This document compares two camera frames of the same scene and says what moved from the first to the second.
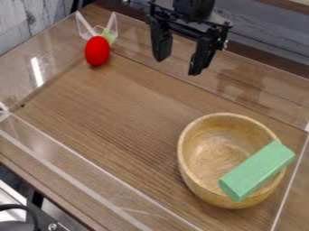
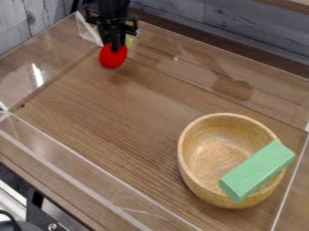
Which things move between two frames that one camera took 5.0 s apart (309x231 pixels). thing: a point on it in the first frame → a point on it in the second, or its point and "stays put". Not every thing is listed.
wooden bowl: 217,142 stays put
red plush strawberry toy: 96,50 → 112,59
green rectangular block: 260,168 stays put
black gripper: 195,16 → 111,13
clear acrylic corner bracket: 88,32 stays put
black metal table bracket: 52,217 stays put
